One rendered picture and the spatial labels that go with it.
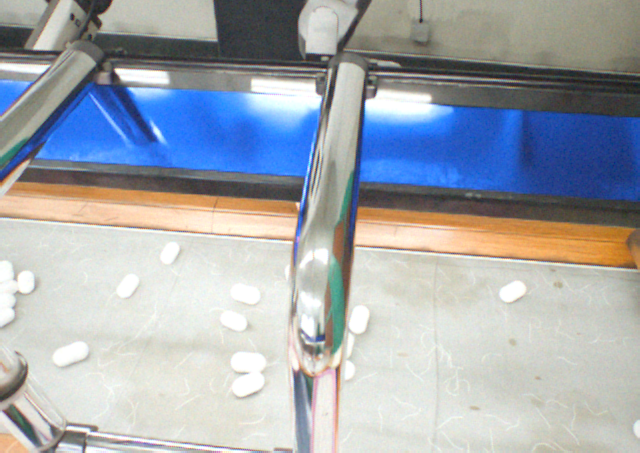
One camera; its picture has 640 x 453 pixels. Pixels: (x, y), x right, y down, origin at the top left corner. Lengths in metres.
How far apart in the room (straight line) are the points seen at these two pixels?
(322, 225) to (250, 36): 2.47
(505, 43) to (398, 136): 2.32
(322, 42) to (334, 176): 0.42
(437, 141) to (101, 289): 0.51
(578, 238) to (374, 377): 0.34
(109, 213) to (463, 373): 0.51
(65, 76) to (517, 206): 0.25
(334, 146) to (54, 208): 0.64
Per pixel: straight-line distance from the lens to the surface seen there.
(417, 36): 2.52
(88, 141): 0.33
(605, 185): 0.32
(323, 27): 0.62
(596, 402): 0.64
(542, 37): 2.62
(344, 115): 0.23
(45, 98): 0.28
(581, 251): 0.75
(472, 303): 0.66
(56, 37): 1.12
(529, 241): 0.73
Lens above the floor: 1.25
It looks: 44 degrees down
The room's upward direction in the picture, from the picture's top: straight up
